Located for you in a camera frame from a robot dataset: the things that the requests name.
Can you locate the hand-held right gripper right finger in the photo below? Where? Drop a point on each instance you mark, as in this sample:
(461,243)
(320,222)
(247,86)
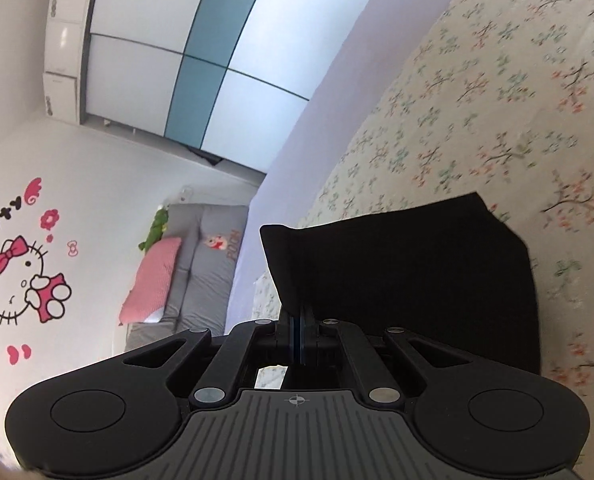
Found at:
(308,332)

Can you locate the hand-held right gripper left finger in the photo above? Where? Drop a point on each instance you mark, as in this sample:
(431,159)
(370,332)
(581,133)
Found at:
(288,332)

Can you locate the black pants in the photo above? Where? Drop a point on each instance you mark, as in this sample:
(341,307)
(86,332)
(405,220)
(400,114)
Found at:
(402,270)

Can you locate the pink pillow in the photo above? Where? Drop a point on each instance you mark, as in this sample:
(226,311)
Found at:
(152,280)

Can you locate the green plush toy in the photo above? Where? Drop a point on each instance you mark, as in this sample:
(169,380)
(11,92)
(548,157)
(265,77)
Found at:
(155,230)

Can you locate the lavender bed sheet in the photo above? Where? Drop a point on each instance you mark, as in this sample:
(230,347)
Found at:
(337,85)

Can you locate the cream floral blanket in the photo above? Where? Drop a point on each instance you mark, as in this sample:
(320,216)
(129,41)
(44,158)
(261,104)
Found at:
(477,110)

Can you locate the white and teal wardrobe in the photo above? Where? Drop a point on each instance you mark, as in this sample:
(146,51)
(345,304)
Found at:
(217,35)

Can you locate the white standing air conditioner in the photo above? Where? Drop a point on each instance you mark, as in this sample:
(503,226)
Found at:
(64,50)

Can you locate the cartoon cat wall sticker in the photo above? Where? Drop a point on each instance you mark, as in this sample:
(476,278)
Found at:
(27,280)

